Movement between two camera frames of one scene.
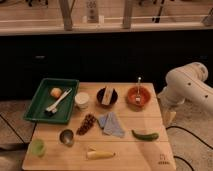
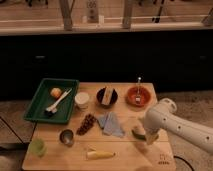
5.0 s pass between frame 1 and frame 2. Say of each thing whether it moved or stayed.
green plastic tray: stayed
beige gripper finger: moved
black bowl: stayed
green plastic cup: stayed
